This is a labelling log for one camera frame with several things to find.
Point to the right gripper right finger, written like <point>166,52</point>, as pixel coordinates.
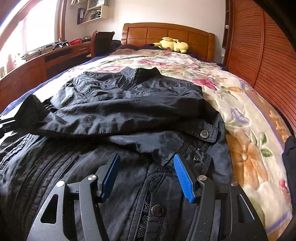
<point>222,212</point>

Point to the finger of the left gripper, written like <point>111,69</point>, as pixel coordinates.
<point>7,125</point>

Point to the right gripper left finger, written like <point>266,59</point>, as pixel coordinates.
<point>73,208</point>

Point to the black jacket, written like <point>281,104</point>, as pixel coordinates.
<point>143,116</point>

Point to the navy blue blanket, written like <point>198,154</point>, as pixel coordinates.
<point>16,101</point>

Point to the wooden desk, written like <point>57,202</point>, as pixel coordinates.
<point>40,67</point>

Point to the floral quilt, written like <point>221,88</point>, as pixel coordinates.
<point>261,147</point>

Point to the black device on desk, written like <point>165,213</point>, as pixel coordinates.
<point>60,44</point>

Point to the red basket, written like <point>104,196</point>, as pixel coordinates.
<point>75,42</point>

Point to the dark wooden chair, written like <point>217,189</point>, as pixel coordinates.
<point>101,43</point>

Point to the yellow Pikachu plush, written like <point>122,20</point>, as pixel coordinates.
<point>170,44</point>

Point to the wooden louvered wardrobe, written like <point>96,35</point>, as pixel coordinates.
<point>259,52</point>

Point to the window with wooden frame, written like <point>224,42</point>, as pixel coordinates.
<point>29,26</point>

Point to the white wall shelf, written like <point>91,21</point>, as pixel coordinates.
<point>91,10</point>

